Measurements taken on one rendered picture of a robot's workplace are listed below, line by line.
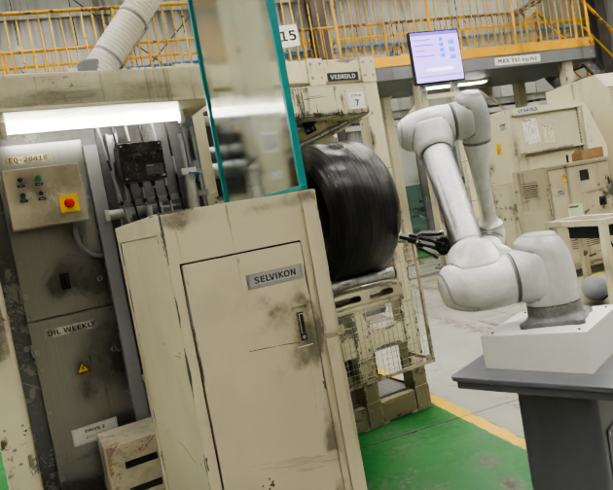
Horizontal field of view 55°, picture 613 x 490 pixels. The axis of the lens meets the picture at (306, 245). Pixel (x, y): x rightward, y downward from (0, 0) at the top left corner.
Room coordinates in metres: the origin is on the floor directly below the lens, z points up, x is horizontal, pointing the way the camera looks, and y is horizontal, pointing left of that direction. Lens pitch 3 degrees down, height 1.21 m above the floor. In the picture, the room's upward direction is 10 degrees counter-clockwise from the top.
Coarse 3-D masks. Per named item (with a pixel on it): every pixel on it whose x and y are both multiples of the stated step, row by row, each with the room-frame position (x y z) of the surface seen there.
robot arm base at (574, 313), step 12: (576, 300) 1.68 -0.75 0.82; (528, 312) 1.75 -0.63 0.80; (540, 312) 1.70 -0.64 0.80; (552, 312) 1.68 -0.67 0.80; (564, 312) 1.67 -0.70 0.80; (576, 312) 1.67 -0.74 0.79; (588, 312) 1.72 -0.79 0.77; (528, 324) 1.71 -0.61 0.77; (540, 324) 1.69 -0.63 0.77; (552, 324) 1.67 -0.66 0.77; (564, 324) 1.65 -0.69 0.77; (576, 324) 1.63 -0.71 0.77
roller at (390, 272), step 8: (368, 272) 2.40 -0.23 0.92; (376, 272) 2.40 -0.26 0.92; (384, 272) 2.42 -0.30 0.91; (392, 272) 2.43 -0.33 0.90; (344, 280) 2.33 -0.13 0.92; (352, 280) 2.34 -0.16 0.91; (360, 280) 2.36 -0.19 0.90; (368, 280) 2.37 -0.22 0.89; (376, 280) 2.40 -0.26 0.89; (336, 288) 2.30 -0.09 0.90; (344, 288) 2.33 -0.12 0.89
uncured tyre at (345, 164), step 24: (312, 144) 2.44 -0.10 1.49; (336, 144) 2.41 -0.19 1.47; (360, 144) 2.43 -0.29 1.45; (312, 168) 2.32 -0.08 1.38; (336, 168) 2.26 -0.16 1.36; (360, 168) 2.29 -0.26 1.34; (384, 168) 2.34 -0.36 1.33; (336, 192) 2.23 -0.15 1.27; (360, 192) 2.23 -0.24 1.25; (384, 192) 2.28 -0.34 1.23; (336, 216) 2.23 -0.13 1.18; (360, 216) 2.22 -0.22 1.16; (384, 216) 2.27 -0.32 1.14; (336, 240) 2.25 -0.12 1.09; (360, 240) 2.24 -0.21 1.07; (384, 240) 2.30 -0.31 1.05; (336, 264) 2.30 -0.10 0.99; (360, 264) 2.31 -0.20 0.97; (384, 264) 2.42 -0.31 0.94
